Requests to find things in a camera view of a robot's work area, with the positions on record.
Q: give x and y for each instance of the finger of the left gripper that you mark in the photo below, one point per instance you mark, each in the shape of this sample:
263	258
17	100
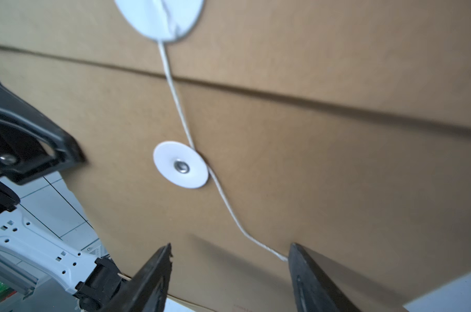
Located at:
31	144

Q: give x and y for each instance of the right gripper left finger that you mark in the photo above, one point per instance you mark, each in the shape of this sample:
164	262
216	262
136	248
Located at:
147	291

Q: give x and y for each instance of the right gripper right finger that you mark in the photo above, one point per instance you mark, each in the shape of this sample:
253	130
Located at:
314	291

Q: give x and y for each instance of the kraft file bag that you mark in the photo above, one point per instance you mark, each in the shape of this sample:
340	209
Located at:
344	126

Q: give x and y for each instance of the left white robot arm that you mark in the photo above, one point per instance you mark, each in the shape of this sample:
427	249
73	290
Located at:
94	281

